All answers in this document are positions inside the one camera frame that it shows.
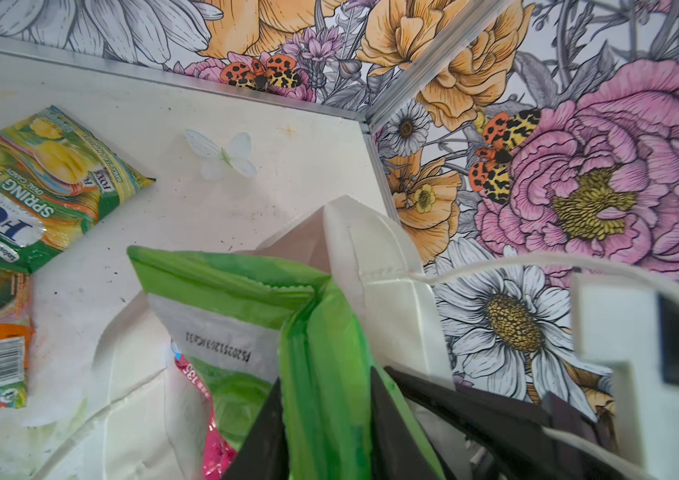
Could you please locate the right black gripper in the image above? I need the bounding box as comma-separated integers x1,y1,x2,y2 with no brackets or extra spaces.
391,272,679,479

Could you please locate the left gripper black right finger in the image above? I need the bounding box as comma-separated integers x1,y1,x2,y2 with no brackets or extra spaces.
371,367,455,479

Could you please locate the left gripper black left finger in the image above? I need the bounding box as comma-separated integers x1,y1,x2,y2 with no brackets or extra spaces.
221,379,289,480

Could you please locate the pink chips bag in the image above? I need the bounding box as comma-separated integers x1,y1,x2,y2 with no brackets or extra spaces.
174,353,237,480

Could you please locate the white paper bag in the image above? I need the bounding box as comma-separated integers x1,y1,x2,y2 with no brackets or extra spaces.
37,197,453,479

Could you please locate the green Lays chips bag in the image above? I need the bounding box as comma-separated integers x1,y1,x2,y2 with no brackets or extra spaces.
127,246,443,479

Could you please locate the green Fox's spring tea bag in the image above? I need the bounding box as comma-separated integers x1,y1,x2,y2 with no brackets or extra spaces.
0,106,154,274

